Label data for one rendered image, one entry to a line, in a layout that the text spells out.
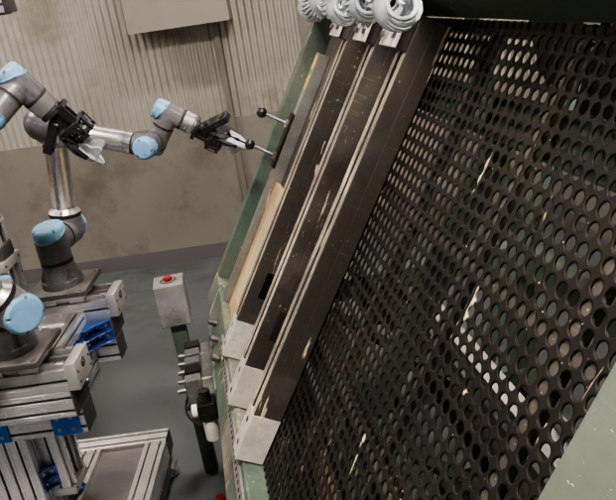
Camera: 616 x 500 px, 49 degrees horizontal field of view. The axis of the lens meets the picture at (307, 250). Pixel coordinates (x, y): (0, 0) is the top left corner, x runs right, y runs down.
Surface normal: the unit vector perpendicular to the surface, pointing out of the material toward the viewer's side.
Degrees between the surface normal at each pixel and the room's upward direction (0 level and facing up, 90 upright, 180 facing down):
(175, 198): 90
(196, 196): 90
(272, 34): 90
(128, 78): 90
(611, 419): 60
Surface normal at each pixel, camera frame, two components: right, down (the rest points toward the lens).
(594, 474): -0.91, -0.30
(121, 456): -0.14, -0.92
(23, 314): 0.78, 0.23
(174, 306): 0.18, 0.33
